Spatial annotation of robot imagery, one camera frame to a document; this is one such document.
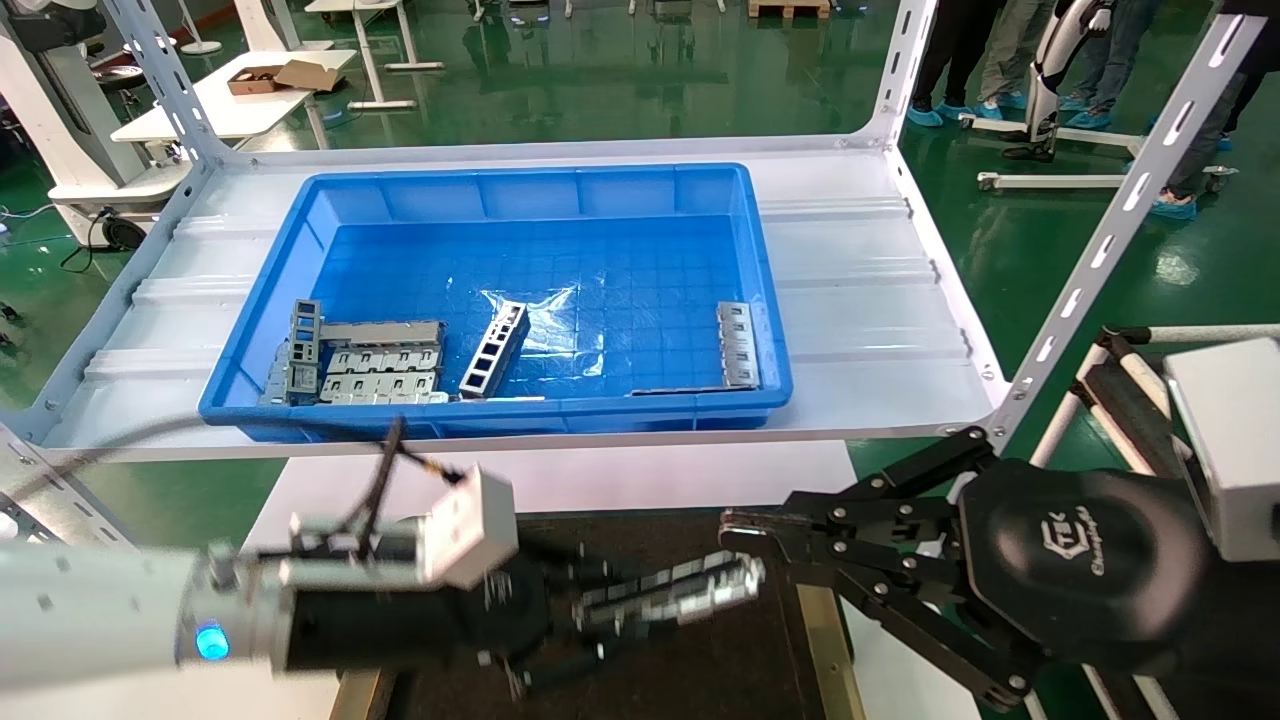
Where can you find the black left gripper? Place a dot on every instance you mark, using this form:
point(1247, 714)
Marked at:
point(420, 630)

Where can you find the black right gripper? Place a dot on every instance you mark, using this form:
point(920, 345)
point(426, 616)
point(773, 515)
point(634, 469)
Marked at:
point(1080, 570)

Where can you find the silver slotted metal part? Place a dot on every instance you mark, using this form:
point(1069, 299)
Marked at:
point(738, 343)
point(680, 590)

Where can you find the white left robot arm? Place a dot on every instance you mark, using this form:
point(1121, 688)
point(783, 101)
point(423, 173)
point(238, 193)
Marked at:
point(90, 610)

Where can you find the black container with brass edges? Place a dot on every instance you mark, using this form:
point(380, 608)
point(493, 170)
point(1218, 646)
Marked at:
point(700, 670)

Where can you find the metal part with dark windows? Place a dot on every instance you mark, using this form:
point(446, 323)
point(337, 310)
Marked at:
point(495, 350)

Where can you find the thin silver metal strip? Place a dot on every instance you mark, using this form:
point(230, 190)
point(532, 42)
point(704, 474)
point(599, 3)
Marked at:
point(690, 390)

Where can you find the white slotted metal rack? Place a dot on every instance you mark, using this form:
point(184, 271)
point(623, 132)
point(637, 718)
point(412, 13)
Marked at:
point(860, 300)

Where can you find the clear plastic film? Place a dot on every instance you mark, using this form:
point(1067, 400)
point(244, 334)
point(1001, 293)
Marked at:
point(560, 330)

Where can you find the flat silver notched plate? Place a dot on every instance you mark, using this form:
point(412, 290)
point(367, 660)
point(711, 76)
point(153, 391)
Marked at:
point(385, 359)
point(385, 388)

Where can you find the long grey metal housing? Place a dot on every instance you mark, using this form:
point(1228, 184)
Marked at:
point(385, 332)

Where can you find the blue plastic bin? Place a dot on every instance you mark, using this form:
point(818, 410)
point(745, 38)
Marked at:
point(620, 260)

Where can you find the white wheeled stand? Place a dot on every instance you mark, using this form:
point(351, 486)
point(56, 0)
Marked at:
point(1080, 180)

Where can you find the white black humanoid leg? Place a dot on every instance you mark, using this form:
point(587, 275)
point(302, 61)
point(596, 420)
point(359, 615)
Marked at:
point(1050, 70)

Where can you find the person in black trousers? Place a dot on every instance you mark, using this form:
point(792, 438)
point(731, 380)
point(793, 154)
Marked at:
point(950, 50)

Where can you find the person in grey trousers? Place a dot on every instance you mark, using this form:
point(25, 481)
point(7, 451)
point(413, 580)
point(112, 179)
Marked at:
point(1010, 50)

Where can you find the person in dark trousers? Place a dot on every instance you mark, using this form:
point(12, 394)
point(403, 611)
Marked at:
point(1215, 120)

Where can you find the person in blue jeans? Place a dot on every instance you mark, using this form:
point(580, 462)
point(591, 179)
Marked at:
point(1115, 50)

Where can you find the wooden pallet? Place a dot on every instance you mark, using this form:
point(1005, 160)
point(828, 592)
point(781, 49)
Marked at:
point(788, 8)

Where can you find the white desk with metal legs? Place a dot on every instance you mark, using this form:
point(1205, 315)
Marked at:
point(385, 50)

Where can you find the open cardboard box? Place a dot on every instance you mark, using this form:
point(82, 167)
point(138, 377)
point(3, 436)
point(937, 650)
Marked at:
point(285, 76)

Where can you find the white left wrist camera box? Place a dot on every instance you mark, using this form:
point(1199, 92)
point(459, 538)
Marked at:
point(470, 525)

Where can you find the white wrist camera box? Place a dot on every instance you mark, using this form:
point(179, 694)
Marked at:
point(1230, 450)
point(470, 525)

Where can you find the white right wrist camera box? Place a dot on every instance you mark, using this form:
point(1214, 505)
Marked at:
point(1230, 450)

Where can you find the leaning grey metal bracket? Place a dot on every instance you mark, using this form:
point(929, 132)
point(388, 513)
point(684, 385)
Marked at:
point(277, 375)

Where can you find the upright grey slotted bracket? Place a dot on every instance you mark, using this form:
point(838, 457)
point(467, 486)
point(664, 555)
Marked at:
point(305, 345)

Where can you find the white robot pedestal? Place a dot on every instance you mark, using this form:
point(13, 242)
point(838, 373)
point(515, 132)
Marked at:
point(60, 120)

